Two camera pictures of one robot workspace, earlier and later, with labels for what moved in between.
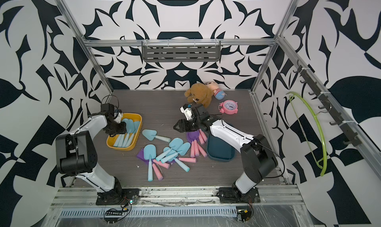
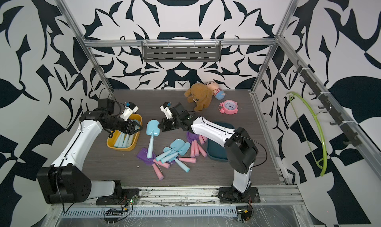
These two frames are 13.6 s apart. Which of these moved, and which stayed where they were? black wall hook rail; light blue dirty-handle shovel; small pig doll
Moved: light blue dirty-handle shovel
Stayed: black wall hook rail; small pig doll
